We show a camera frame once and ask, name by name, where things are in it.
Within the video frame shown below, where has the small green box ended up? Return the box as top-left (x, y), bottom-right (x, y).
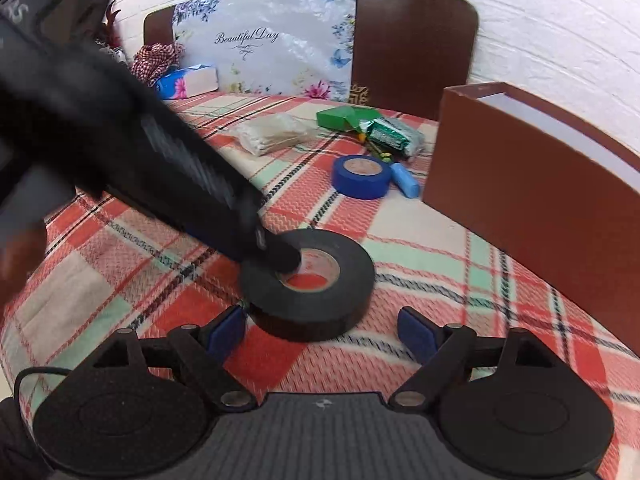
top-left (316, 106), bottom-right (381, 133)

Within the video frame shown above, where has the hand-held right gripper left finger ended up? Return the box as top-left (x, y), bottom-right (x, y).
top-left (92, 305), bottom-right (257, 413)

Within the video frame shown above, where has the blue tape roll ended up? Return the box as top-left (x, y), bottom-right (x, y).
top-left (331, 154), bottom-right (392, 201)

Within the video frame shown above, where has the red checkered cloth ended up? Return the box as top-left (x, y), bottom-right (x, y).
top-left (131, 42), bottom-right (186, 86)

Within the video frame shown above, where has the black marker with blue cap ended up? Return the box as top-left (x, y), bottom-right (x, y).
top-left (365, 140), bottom-right (422, 200)

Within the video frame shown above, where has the person's left hand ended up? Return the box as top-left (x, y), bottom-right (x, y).
top-left (0, 220), bottom-right (48, 308)

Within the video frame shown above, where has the brown cardboard box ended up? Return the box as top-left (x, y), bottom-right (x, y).
top-left (422, 81), bottom-right (640, 346)

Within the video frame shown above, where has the black tape roll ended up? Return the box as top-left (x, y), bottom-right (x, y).
top-left (240, 230), bottom-right (376, 343)

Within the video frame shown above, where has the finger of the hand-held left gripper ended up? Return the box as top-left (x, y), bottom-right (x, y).
top-left (100, 105), bottom-right (302, 275)

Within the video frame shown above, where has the red plaid blanket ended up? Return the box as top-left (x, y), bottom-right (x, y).
top-left (0, 91), bottom-right (640, 480)

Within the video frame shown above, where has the clear bag of beige sticks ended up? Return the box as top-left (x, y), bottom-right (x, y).
top-left (227, 112), bottom-right (321, 157)

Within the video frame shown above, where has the floral plastic bag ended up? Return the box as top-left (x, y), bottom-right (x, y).
top-left (172, 0), bottom-right (358, 103)

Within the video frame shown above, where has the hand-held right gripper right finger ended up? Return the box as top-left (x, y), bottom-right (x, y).
top-left (387, 306), bottom-right (551, 412)

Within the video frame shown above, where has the blue tissue pack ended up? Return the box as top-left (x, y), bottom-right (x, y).
top-left (152, 64), bottom-right (219, 101)

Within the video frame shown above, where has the green packet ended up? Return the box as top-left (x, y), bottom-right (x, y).
top-left (357, 116), bottom-right (426, 161)

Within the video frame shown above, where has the red decorative ornament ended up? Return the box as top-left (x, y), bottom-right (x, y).
top-left (92, 2), bottom-right (128, 63)

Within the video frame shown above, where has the large dark brown board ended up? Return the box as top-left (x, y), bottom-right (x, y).
top-left (350, 0), bottom-right (480, 121)

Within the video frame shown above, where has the small dark brown board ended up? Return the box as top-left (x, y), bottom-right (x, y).
top-left (143, 10), bottom-right (176, 48)

